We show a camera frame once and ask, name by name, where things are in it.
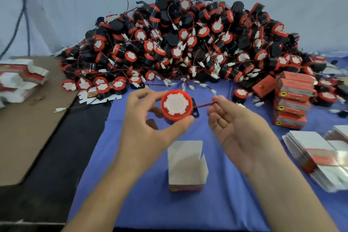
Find person's left hand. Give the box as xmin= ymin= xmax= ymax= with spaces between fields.
xmin=117 ymin=88 xmax=195 ymax=178

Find dark wall cables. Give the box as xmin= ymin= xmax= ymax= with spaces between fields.
xmin=0 ymin=0 xmax=30 ymax=58

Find blue cloth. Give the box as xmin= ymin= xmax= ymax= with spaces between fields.
xmin=68 ymin=58 xmax=348 ymax=232

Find person's right forearm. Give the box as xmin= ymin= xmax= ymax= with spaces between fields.
xmin=250 ymin=142 xmax=340 ymax=232

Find stack of paper boxes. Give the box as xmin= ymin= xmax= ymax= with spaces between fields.
xmin=0 ymin=59 xmax=50 ymax=105
xmin=283 ymin=125 xmax=348 ymax=193

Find brown cardboard sheet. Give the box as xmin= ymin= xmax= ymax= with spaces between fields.
xmin=0 ymin=56 xmax=79 ymax=186

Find single red black buzzer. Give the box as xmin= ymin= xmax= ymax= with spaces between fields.
xmin=233 ymin=88 xmax=251 ymax=104
xmin=160 ymin=89 xmax=218 ymax=122

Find person's right hand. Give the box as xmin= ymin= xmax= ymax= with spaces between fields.
xmin=207 ymin=95 xmax=278 ymax=175

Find pile of black red buzzers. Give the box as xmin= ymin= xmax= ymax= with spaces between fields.
xmin=59 ymin=0 xmax=348 ymax=105

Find rubber band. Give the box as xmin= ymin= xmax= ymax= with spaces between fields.
xmin=29 ymin=94 xmax=46 ymax=104

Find person's left forearm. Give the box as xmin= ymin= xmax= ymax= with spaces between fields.
xmin=62 ymin=156 xmax=153 ymax=232

